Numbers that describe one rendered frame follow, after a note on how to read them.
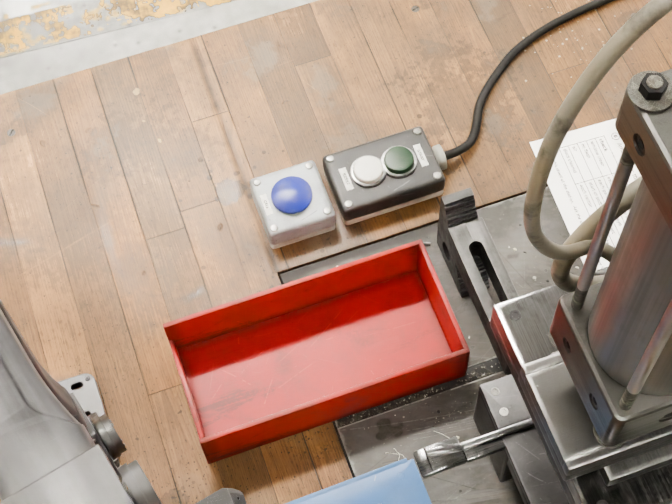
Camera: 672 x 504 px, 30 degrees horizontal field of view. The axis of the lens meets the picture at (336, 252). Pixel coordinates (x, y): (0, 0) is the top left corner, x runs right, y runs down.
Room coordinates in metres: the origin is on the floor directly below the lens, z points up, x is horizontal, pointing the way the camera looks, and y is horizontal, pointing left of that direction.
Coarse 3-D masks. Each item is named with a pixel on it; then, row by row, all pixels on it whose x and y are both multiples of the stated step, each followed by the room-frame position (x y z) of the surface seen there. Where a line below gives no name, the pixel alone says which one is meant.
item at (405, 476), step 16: (368, 480) 0.29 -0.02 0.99; (384, 480) 0.29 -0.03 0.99; (400, 480) 0.29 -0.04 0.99; (416, 480) 0.29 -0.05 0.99; (320, 496) 0.28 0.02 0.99; (336, 496) 0.28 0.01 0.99; (352, 496) 0.28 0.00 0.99; (368, 496) 0.28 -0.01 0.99; (384, 496) 0.28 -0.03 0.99; (400, 496) 0.28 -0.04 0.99; (416, 496) 0.28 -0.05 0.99
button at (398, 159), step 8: (392, 152) 0.64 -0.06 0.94; (400, 152) 0.64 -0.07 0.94; (408, 152) 0.64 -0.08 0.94; (384, 160) 0.63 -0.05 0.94; (392, 160) 0.63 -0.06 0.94; (400, 160) 0.63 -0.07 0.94; (408, 160) 0.63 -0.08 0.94; (392, 168) 0.62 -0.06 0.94; (400, 168) 0.62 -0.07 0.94; (408, 168) 0.62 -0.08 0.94
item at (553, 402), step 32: (544, 288) 0.39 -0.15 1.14; (512, 320) 0.36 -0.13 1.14; (544, 320) 0.36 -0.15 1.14; (512, 352) 0.34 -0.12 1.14; (544, 352) 0.34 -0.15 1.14; (544, 384) 0.30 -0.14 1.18; (544, 416) 0.28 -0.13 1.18; (576, 416) 0.27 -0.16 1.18; (576, 448) 0.25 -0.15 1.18; (608, 448) 0.25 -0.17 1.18; (640, 448) 0.25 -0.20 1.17; (576, 480) 0.24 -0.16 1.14; (608, 480) 0.24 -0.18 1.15; (640, 480) 0.24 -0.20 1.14
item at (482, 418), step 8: (480, 400) 0.37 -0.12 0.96; (480, 408) 0.36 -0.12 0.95; (480, 416) 0.36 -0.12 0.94; (488, 416) 0.35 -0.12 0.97; (480, 424) 0.36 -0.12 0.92; (488, 424) 0.35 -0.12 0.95; (480, 432) 0.36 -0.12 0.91; (488, 432) 0.35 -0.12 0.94; (496, 456) 0.33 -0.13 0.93; (504, 456) 0.32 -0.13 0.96; (496, 464) 0.32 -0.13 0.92; (504, 464) 0.31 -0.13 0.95; (496, 472) 0.32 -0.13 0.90; (504, 472) 0.31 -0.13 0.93; (512, 472) 0.30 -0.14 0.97; (504, 480) 0.31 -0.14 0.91; (520, 488) 0.29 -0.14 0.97
